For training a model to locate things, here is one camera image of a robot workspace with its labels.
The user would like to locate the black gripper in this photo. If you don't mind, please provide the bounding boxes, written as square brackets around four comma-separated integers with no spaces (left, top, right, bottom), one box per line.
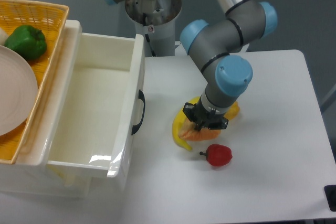
[182,102,228,131]

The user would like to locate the orange triangle bread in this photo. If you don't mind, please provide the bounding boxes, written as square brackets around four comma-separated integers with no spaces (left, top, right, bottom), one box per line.
[177,119,221,141]

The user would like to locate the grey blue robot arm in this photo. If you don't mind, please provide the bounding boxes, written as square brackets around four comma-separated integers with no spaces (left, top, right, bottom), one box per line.
[105,0,278,131]

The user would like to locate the yellow banana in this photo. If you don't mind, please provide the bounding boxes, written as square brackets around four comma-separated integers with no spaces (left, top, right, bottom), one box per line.
[172,107,195,152]

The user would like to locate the yellow bell pepper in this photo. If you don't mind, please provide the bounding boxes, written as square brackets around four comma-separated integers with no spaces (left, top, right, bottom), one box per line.
[224,101,240,121]

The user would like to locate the red bell pepper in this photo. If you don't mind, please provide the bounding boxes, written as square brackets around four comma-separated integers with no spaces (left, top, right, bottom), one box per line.
[199,144,233,167]

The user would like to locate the white plastic drawer box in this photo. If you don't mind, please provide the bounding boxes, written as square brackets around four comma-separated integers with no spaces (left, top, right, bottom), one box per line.
[1,20,144,197]

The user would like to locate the black object at edge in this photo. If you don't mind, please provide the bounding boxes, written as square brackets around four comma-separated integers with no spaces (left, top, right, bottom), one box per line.
[324,185,336,212]

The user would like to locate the yellow woven basket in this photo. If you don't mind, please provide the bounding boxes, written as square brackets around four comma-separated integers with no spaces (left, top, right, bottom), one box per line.
[1,0,69,164]

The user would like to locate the pink plate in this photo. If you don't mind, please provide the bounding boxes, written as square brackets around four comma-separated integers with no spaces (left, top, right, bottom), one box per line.
[1,46,38,135]

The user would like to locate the green bell pepper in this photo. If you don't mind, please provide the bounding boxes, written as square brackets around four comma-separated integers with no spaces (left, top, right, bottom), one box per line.
[4,25,47,61]

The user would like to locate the white vegetable in basket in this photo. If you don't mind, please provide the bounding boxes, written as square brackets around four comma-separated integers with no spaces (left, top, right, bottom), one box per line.
[0,28,8,46]

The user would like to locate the black drawer handle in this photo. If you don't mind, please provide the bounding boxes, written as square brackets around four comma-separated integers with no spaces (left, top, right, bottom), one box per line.
[131,90,146,135]

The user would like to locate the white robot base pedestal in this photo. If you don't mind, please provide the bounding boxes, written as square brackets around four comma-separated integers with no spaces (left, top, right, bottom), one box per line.
[125,0,182,57]

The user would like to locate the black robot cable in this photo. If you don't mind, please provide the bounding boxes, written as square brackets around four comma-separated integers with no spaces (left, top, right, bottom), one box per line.
[142,13,158,57]

